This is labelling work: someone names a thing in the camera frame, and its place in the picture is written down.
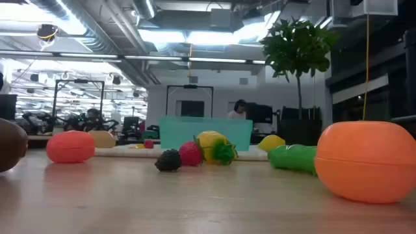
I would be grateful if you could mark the green toy cucumber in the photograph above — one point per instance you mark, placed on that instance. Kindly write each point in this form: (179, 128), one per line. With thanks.
(292, 158)

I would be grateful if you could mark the dark toy blackberry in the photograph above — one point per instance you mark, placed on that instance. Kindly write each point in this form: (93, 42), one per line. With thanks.
(168, 160)

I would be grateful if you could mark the small red toy cherry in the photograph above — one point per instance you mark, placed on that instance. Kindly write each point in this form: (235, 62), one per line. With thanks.
(148, 144)

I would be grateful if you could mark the teal translucent plastic container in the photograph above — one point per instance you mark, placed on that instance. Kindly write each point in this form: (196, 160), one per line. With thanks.
(182, 130)

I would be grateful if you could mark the black metal frame stand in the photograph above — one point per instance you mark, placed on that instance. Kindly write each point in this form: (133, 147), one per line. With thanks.
(190, 86)
(78, 81)

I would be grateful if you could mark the yellow toy lemon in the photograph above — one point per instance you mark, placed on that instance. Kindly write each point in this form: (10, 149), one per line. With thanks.
(271, 142)

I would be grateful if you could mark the black computer monitor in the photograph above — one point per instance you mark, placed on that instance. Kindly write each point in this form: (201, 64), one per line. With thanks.
(260, 113)
(7, 106)

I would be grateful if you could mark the brown toy kiwi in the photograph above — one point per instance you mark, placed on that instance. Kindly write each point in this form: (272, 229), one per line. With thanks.
(9, 144)

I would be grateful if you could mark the long ceiling light bar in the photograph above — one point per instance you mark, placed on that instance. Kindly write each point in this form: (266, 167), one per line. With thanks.
(130, 57)

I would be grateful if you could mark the white plaid cloth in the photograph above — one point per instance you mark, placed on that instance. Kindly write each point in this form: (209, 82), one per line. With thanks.
(130, 151)

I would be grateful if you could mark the black plant pot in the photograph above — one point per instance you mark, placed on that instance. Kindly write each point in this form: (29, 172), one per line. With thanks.
(300, 131)

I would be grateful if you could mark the small yellow toy banana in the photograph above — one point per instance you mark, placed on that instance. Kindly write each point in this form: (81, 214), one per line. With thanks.
(138, 146)

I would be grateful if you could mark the green leafy potted tree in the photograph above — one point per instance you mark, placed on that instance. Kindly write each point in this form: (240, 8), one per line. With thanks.
(297, 48)

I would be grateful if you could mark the orange toy tangerine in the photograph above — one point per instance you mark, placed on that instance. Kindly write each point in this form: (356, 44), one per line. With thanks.
(70, 146)

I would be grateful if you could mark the person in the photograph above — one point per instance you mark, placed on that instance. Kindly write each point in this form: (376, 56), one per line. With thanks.
(93, 114)
(239, 112)

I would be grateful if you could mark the black office chair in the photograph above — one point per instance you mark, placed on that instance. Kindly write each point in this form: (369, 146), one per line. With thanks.
(131, 126)

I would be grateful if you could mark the yellow toy bell pepper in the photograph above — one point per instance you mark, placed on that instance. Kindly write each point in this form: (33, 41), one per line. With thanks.
(211, 143)

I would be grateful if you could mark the black ceiling dome fixture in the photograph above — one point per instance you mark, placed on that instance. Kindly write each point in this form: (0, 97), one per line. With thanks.
(47, 32)

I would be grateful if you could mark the red toy strawberry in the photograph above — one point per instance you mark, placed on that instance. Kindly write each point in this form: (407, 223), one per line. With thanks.
(191, 153)

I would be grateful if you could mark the orange toy fruit with stem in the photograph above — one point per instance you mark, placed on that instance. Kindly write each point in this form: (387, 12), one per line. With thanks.
(365, 162)

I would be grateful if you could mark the tan toy potato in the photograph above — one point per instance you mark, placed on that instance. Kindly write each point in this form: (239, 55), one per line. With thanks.
(104, 139)

